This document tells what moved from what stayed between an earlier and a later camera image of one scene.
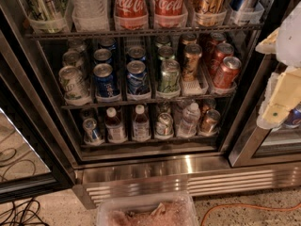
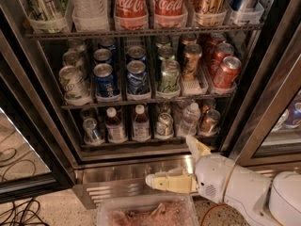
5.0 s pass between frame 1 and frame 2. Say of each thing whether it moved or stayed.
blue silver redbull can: stayed
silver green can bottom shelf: stayed
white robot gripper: moved
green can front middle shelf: stayed
